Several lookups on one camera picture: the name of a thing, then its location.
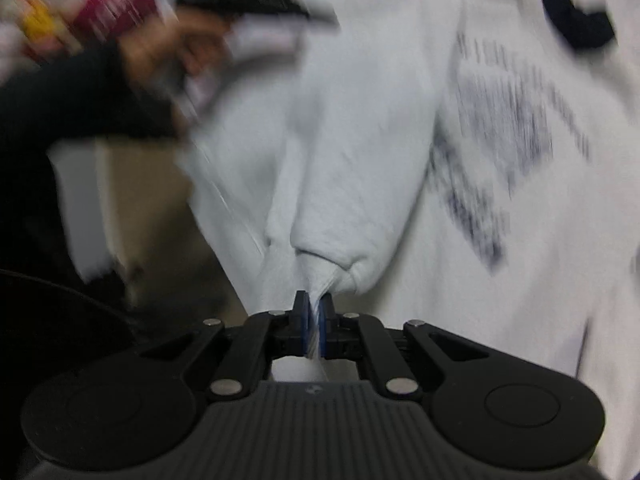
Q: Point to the person's left forearm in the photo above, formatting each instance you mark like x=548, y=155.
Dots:
x=75, y=100

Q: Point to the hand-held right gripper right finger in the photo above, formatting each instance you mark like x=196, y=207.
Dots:
x=324, y=330

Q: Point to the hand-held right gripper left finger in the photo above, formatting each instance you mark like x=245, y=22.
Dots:
x=302, y=330

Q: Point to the person's left hand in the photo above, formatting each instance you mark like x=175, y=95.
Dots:
x=175, y=50

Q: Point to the white printed sweatshirt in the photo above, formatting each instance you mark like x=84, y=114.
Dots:
x=375, y=135

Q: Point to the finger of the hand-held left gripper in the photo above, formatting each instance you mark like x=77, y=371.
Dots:
x=312, y=15

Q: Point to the dark red box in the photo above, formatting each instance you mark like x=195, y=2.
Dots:
x=115, y=5

